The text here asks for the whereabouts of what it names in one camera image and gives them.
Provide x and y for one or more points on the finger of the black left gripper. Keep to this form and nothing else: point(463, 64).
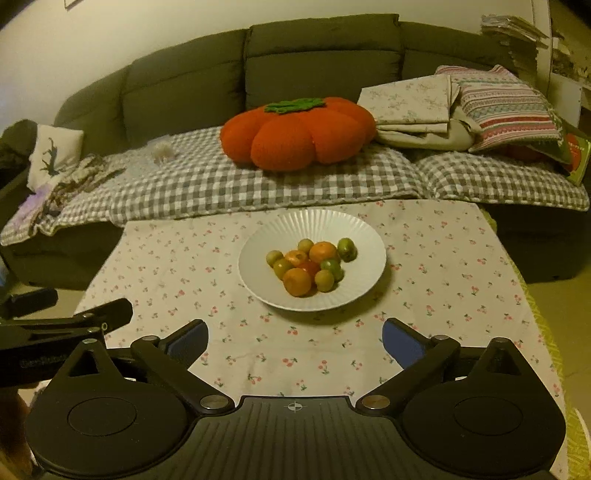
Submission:
point(106, 317)

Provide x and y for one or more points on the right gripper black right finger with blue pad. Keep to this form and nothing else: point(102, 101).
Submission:
point(424, 361)

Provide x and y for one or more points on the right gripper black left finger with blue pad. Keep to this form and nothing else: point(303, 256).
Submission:
point(167, 362)

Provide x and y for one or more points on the green round fruit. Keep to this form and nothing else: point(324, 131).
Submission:
point(334, 266)

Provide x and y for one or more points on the dark green tomato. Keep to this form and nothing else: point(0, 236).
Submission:
point(347, 249)

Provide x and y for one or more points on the red tomato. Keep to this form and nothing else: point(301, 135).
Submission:
point(310, 267)

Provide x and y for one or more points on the small mandarin orange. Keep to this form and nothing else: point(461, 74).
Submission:
point(297, 282)

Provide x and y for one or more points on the large orange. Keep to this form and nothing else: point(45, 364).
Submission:
point(322, 250)

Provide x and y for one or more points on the small green fruit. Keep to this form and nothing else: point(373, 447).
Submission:
point(281, 266)

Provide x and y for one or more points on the small orange-yellow persimmon fruit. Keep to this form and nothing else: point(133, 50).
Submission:
point(296, 257)

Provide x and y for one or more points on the yellow-green small fruit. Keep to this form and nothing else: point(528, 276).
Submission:
point(305, 245)

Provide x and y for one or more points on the cherry print tablecloth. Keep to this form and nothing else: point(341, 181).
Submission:
point(438, 266)

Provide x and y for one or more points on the white embroidered small pillow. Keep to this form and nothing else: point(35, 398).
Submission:
point(57, 151)

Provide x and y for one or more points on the white ribbed plate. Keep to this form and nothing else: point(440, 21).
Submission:
point(284, 232)

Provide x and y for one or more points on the grey checkered blanket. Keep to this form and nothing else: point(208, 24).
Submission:
point(201, 180)

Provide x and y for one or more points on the clear box of swabs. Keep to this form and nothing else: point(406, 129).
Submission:
point(162, 151)

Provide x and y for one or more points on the folded floral beige sheet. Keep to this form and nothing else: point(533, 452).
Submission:
point(421, 113)

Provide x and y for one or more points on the orange pumpkin cushion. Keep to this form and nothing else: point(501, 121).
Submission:
point(291, 135)

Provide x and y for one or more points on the striped patterned pillow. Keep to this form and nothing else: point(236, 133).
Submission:
point(507, 109)

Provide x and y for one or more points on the dark green sofa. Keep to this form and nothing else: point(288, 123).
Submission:
point(202, 83)

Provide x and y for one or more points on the wall picture frame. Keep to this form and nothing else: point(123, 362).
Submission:
point(69, 4)

